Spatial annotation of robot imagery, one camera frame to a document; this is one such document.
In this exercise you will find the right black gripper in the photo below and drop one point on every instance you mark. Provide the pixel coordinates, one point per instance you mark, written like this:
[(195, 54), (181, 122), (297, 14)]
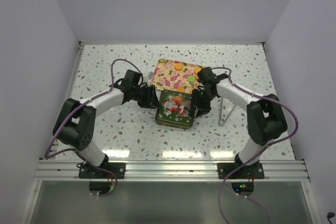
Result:
[(202, 108)]

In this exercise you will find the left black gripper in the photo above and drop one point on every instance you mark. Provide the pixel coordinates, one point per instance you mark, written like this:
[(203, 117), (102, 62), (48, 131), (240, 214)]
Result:
[(151, 100)]

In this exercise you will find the gold tin lid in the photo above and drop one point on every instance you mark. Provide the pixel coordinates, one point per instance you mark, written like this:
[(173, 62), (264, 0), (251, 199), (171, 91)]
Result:
[(175, 103)]

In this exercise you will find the metal tongs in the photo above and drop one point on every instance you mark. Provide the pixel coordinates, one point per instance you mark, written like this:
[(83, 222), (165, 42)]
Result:
[(226, 108)]

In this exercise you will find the cookie tin box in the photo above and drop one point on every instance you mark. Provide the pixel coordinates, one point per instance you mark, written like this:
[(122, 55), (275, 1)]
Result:
[(175, 121)]

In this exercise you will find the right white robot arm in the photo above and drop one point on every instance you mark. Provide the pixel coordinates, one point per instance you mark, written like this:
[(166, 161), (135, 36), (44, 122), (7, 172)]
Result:
[(265, 118)]

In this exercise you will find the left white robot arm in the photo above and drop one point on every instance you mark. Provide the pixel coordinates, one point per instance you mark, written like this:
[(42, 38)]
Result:
[(75, 124)]

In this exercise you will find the green macaron cookie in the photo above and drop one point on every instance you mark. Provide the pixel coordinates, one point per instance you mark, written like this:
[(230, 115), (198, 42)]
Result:
[(191, 78)]

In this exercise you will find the orange round cookie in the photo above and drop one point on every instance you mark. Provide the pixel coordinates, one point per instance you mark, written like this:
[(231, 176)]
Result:
[(197, 70), (178, 66), (181, 89)]

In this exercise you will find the floral serving tray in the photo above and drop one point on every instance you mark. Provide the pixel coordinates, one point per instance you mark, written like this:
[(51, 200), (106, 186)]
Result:
[(166, 77)]

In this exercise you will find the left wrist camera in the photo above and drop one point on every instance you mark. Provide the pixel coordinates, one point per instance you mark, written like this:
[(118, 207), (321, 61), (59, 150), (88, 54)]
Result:
[(150, 75)]

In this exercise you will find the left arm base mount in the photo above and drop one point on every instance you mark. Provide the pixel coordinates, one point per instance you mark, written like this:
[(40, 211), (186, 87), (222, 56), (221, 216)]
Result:
[(109, 170)]

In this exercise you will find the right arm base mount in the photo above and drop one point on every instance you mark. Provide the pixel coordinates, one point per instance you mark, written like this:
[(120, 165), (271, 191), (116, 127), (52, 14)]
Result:
[(254, 171)]

